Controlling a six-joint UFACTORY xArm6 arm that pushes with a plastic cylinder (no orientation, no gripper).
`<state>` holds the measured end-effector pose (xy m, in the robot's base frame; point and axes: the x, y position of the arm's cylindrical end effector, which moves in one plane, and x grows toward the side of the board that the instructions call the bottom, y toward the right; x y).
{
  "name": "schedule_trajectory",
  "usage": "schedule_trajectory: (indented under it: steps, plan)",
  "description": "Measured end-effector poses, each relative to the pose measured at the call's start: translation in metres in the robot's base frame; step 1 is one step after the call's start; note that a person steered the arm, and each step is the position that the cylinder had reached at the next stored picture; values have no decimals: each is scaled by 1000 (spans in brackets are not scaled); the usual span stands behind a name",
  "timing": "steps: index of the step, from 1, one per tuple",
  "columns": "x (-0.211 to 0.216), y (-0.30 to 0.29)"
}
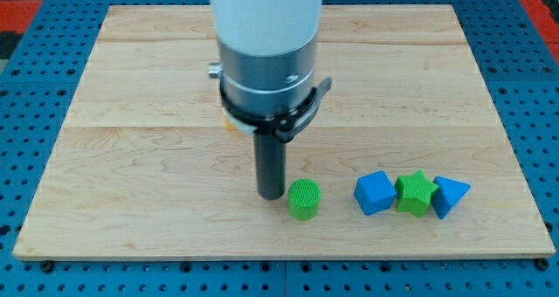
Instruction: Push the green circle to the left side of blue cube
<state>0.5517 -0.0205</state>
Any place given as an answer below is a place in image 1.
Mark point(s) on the green star block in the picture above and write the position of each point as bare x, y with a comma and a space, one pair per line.
414, 193

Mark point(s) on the green cylinder block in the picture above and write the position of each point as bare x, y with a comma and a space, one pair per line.
304, 196

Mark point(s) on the blue cube block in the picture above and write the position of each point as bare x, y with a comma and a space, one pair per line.
374, 192

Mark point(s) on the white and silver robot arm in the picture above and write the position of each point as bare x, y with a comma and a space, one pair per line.
267, 51

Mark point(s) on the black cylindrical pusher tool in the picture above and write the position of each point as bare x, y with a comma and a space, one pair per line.
270, 165

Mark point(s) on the light wooden board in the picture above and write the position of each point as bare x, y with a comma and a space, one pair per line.
144, 168

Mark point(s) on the yellow block behind arm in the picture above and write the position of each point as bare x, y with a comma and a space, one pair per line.
228, 124

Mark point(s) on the blue triangular prism block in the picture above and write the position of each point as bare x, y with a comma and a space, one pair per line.
449, 193

